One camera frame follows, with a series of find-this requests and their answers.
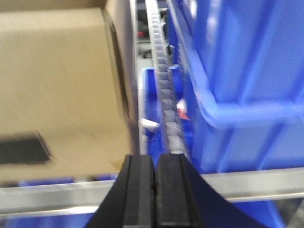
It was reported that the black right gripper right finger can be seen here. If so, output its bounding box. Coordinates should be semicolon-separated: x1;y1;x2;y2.
155;153;283;228

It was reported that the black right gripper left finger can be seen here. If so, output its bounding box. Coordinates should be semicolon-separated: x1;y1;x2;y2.
88;155;155;228

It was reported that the brown EcoFlow cardboard box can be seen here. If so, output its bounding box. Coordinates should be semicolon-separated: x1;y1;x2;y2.
0;8;131;181

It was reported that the large blue bin on shelf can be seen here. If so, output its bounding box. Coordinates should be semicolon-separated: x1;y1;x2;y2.
166;0;304;174

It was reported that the blue bin lower centre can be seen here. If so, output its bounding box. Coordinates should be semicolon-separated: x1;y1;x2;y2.
140;66;194;165

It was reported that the grey roller track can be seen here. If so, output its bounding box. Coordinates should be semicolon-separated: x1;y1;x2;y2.
145;0;186;154

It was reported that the steel shelf front rail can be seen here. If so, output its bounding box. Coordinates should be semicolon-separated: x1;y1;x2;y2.
0;168;304;218

